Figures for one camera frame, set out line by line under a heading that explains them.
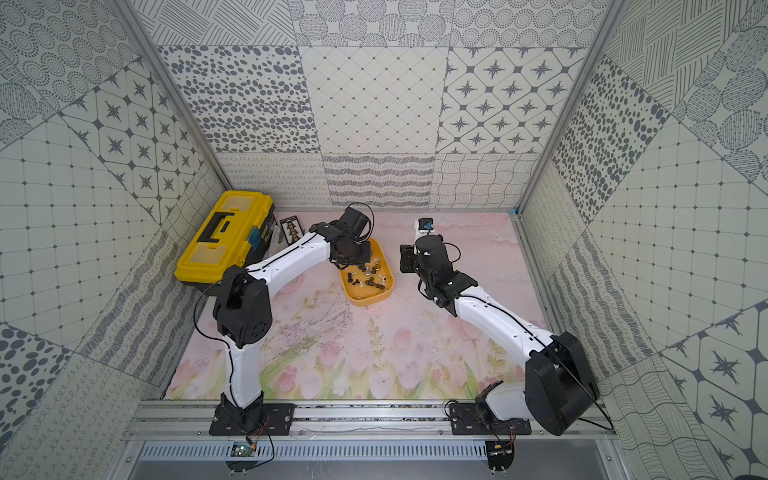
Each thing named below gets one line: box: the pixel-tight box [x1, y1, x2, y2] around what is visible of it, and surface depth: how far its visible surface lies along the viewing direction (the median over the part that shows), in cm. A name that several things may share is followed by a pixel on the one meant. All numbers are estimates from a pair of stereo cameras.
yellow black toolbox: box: [174, 190, 277, 294], surface depth 93 cm
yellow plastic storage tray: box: [339, 238, 395, 307], surface depth 100 cm
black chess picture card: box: [279, 215, 305, 245], surface depth 113 cm
